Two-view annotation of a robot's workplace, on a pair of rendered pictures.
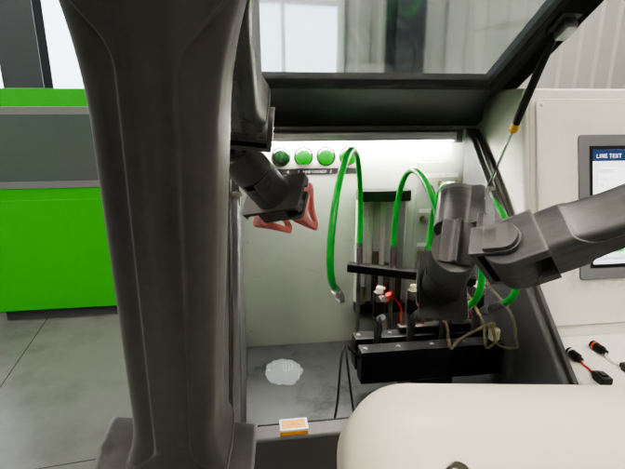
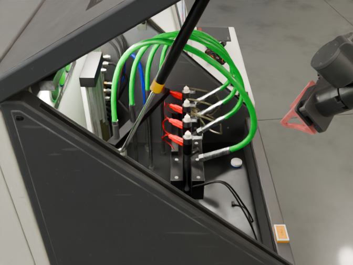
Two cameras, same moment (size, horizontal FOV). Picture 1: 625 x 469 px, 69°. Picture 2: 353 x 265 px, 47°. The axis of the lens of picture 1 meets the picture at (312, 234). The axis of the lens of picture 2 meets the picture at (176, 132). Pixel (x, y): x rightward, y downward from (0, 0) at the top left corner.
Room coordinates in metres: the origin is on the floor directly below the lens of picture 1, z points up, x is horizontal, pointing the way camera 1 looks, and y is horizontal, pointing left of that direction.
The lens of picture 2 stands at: (0.87, 0.74, 1.81)
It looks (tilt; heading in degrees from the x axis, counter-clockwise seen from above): 38 degrees down; 278
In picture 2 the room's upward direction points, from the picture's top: straight up
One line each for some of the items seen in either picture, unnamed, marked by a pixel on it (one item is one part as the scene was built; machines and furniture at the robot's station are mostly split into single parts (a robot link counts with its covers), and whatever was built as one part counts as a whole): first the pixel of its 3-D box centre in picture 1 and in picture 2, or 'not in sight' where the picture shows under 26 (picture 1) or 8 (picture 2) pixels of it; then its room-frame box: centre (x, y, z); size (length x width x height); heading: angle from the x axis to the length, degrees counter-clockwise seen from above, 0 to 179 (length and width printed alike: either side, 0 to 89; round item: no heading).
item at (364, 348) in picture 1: (424, 365); (186, 160); (0.98, -0.27, 0.91); 0.34 x 0.10 x 0.15; 98
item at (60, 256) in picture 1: (78, 199); not in sight; (3.47, 1.81, 0.81); 1.05 x 0.81 x 1.62; 98
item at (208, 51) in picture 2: not in sight; (217, 49); (0.91, -0.90, 1.01); 0.23 x 0.11 x 0.06; 98
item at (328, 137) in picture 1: (356, 137); (75, 25); (1.22, -0.12, 1.43); 0.54 x 0.03 x 0.02; 98
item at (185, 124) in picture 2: (412, 333); (190, 146); (0.96, -0.23, 1.00); 0.05 x 0.03 x 0.21; 8
